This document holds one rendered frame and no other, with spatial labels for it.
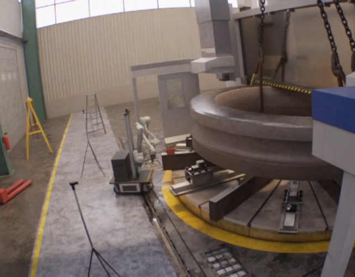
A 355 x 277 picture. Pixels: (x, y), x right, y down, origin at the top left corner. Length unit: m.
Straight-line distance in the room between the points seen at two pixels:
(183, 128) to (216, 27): 3.66
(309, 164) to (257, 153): 0.95
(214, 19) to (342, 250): 7.74
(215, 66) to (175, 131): 2.71
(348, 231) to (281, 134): 2.99
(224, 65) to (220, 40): 0.77
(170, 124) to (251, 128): 5.39
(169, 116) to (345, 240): 8.44
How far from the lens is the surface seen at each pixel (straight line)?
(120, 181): 6.50
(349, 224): 1.66
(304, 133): 4.41
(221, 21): 8.77
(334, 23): 6.65
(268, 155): 4.73
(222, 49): 8.68
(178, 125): 9.73
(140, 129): 5.77
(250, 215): 4.80
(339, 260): 1.82
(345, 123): 1.47
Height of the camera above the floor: 2.91
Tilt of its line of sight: 18 degrees down
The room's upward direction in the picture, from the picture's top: 6 degrees counter-clockwise
